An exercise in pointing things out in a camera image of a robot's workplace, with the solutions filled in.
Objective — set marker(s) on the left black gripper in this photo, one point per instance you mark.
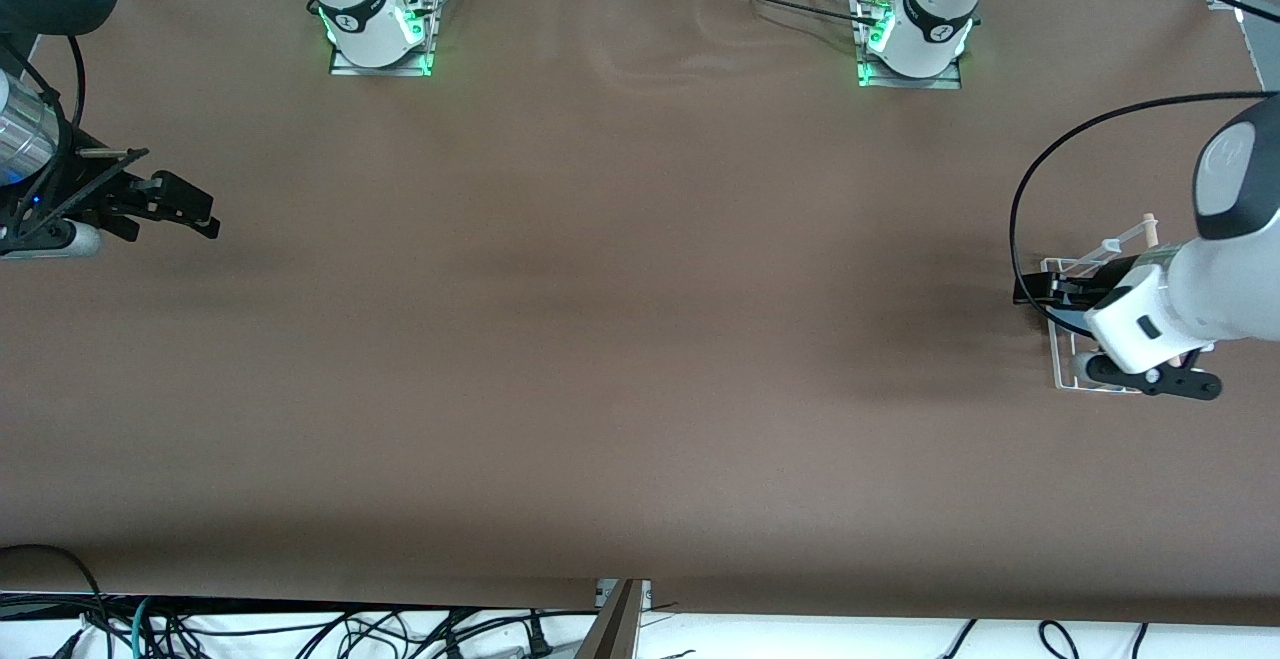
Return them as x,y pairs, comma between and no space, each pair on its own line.
1078,293

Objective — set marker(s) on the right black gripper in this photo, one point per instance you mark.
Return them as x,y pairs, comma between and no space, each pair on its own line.
88,196

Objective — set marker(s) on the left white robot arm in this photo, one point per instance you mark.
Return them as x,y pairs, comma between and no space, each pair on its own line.
1230,289

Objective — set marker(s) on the brown table cover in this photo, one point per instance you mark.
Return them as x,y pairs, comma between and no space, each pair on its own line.
640,339

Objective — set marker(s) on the black power plug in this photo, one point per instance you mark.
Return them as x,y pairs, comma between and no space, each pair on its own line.
538,639

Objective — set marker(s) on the dark table support beam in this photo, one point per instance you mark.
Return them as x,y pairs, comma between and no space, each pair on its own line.
615,629

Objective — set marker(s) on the right black camera mount plate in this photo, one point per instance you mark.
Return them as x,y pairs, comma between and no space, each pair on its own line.
40,234

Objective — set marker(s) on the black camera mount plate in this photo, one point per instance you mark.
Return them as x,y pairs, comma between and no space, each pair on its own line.
40,234
1190,384

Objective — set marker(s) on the left black camera mount plate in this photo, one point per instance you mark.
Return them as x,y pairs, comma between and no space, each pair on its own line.
1190,384

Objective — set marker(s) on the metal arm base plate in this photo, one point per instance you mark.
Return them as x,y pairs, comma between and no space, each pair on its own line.
910,82
380,70

